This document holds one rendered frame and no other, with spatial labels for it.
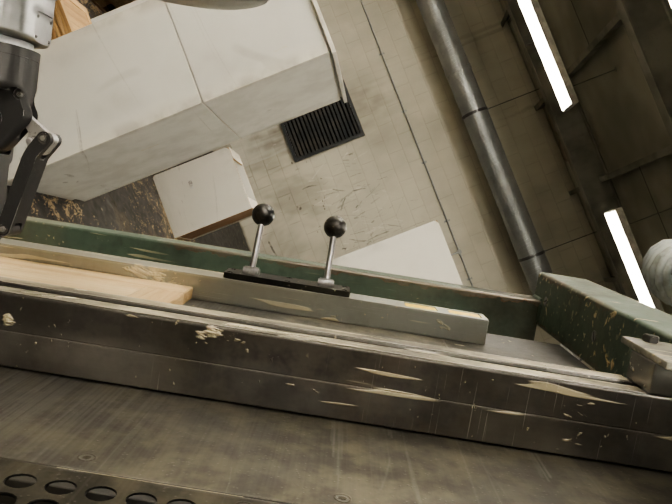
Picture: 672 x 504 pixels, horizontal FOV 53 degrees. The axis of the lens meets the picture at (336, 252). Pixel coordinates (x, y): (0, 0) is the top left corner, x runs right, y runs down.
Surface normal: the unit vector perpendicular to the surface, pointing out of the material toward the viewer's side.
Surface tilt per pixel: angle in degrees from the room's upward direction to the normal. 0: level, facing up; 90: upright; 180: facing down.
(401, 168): 90
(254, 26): 90
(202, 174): 90
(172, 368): 90
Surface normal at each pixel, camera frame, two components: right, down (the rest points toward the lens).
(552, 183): -0.07, -0.04
